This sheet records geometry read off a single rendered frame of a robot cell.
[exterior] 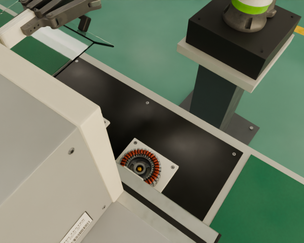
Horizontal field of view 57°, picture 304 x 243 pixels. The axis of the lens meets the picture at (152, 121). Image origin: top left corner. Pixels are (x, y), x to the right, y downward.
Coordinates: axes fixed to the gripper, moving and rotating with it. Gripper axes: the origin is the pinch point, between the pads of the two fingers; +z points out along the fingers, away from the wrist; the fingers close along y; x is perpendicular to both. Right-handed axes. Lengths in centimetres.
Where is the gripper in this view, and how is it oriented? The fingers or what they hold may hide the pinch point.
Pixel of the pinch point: (18, 29)
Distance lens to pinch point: 52.4
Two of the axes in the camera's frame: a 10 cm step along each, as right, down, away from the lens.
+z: -5.8, 7.0, -4.2
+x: 0.0, -5.1, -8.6
